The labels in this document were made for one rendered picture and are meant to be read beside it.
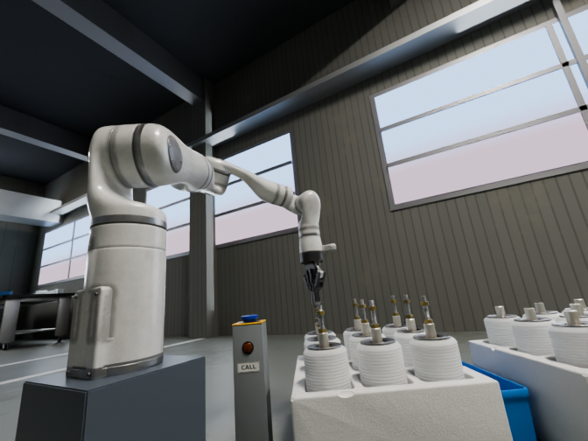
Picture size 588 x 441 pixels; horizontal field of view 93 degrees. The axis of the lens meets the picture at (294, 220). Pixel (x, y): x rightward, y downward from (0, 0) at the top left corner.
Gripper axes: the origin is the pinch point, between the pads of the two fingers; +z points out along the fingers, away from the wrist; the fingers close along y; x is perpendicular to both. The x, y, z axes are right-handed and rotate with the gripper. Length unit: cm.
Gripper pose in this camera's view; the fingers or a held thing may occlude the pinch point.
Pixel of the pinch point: (316, 297)
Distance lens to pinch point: 90.9
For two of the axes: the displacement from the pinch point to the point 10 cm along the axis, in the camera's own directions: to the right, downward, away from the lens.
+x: 9.3, 0.2, 3.6
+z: 0.9, 9.6, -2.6
